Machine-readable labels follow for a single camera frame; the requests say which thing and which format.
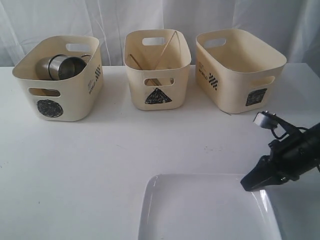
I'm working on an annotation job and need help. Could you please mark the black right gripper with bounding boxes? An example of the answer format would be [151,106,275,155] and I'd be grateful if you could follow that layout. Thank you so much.
[240,124,320,192]

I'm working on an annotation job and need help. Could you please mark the white square plate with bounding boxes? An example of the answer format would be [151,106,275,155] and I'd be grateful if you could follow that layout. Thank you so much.
[138,174,281,240]

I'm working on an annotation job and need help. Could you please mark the cream bin square mark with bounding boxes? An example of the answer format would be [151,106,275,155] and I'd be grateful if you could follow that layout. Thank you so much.
[195,28,287,114]

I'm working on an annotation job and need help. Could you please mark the wooden chopstick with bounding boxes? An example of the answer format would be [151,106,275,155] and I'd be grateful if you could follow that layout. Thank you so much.
[175,30,181,66]
[153,30,178,70]

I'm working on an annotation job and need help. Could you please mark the steel spoon grey handle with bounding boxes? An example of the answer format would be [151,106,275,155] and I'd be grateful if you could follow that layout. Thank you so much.
[128,54,143,71]

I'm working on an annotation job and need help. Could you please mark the cream bin circle mark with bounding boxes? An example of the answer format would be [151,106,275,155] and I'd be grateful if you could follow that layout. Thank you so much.
[12,35,104,122]

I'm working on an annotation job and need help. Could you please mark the steel mug front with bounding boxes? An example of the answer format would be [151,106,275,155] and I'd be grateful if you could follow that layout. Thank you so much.
[48,54,87,81]

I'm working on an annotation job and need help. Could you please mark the steel mug with handle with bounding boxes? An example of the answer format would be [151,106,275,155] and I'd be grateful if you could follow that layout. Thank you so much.
[35,56,53,80]

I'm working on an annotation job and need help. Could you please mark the cream bin triangle mark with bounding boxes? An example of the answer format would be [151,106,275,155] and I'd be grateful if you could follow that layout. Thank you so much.
[124,29,192,111]

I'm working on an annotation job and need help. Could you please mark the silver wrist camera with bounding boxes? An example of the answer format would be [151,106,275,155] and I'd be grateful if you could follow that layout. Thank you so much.
[253,111,278,130]

